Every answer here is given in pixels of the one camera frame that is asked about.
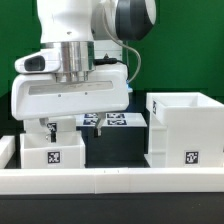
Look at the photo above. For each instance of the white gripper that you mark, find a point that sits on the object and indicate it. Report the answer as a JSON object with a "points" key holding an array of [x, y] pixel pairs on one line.
{"points": [[36, 93]]}

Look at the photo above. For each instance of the white drawer tray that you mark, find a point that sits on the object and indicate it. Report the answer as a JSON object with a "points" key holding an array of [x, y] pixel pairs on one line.
{"points": [[37, 152], [48, 125]]}

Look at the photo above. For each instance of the white drawer cabinet box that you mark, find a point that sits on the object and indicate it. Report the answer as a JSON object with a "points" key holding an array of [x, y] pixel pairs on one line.
{"points": [[185, 130]]}

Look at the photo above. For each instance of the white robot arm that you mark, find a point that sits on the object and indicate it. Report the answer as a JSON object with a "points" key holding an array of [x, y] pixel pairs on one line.
{"points": [[65, 77]]}

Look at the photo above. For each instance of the marker tag sheet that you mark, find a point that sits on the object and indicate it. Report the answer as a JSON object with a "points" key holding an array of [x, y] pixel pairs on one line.
{"points": [[112, 120]]}

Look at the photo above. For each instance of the white front rail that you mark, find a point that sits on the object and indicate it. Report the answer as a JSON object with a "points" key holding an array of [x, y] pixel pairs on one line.
{"points": [[115, 180]]}

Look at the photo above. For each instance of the white rail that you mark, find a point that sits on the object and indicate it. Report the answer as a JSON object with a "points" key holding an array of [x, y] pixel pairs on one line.
{"points": [[115, 180], [7, 151]]}

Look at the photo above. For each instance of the white left rail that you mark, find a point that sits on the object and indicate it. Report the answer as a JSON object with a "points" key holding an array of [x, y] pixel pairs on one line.
{"points": [[7, 151]]}

